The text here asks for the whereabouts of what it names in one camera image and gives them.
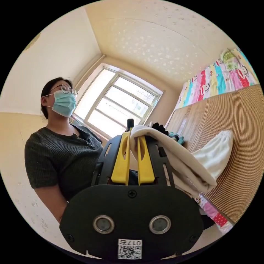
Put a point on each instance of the window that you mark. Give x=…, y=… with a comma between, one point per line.
x=123, y=99

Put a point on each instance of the white sweatpants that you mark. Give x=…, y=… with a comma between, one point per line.
x=185, y=163

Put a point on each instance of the pile of clothes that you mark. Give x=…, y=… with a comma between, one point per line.
x=159, y=127

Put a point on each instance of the person's body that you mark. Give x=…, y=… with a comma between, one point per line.
x=61, y=156

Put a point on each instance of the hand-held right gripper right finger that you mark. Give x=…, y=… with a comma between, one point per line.
x=144, y=165

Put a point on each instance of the bed with woven mat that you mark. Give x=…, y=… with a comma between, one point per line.
x=226, y=115

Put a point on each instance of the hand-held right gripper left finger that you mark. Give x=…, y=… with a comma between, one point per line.
x=121, y=163

